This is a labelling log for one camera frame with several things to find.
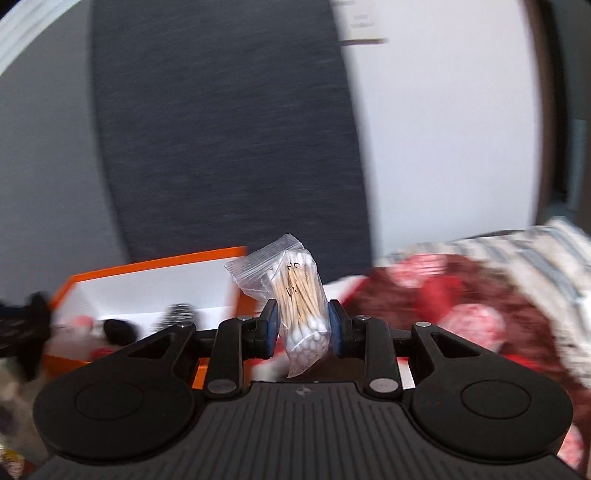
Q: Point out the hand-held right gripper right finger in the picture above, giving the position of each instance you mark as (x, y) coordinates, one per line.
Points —
(333, 330)

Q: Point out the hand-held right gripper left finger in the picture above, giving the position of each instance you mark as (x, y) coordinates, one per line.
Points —
(272, 330)

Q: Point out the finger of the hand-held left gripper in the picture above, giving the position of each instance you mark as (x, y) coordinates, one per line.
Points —
(27, 327)

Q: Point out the bag of cotton swabs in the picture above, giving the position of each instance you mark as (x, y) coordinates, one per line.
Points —
(298, 300)

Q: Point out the orange cardboard box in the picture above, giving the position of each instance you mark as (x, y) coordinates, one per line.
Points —
(138, 267)

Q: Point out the red patterned blanket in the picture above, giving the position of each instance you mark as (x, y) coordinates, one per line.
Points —
(461, 295)

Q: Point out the grey upholstered headboard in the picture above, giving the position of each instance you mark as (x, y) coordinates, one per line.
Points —
(221, 138)

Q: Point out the grey striped bedding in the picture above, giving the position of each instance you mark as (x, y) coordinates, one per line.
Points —
(545, 263)

